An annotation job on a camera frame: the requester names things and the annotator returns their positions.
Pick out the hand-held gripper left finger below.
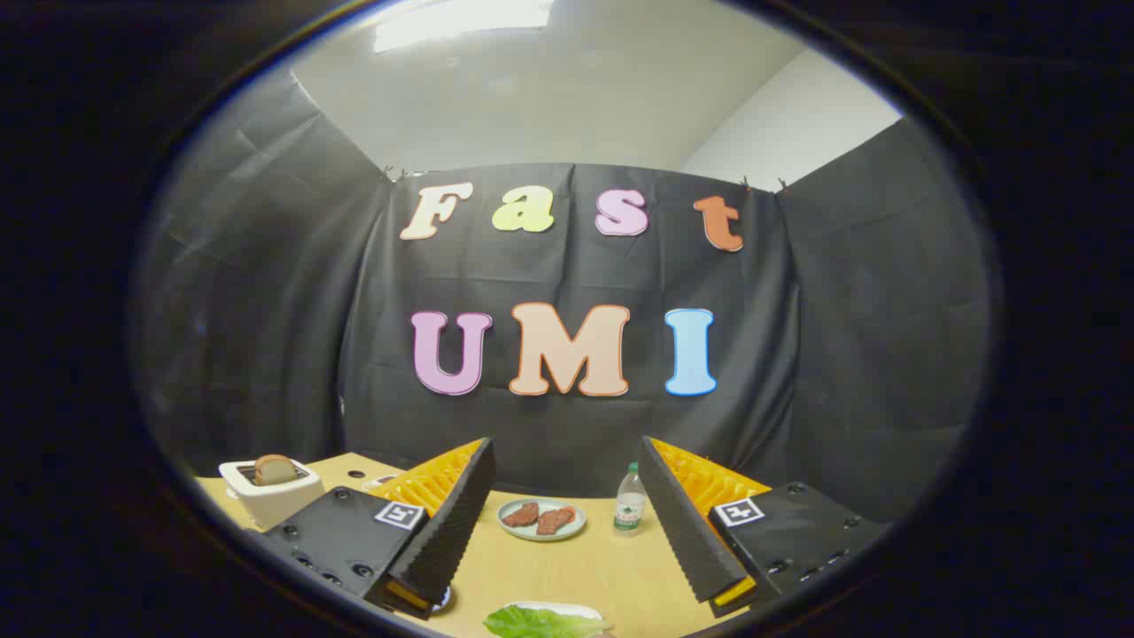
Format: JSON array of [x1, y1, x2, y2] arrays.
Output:
[[263, 437, 497, 621]]

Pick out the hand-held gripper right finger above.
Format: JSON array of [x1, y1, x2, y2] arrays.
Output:
[[640, 435, 891, 619]]

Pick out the green lettuce leaf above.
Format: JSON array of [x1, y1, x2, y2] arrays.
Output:
[[483, 604, 612, 638]]

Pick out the clear water bottle green cap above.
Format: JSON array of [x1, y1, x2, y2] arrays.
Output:
[[613, 461, 648, 538]]

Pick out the pale green plate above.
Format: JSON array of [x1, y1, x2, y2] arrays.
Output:
[[497, 497, 587, 542]]

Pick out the white oval plate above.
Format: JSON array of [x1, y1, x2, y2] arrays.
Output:
[[505, 601, 605, 621]]

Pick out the white toaster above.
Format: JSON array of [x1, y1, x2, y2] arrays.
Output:
[[219, 456, 324, 531]]

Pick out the black backdrop cloth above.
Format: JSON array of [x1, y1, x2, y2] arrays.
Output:
[[133, 71, 993, 524]]

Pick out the ceiling light panel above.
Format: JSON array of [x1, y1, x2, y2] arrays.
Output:
[[372, 0, 555, 54]]

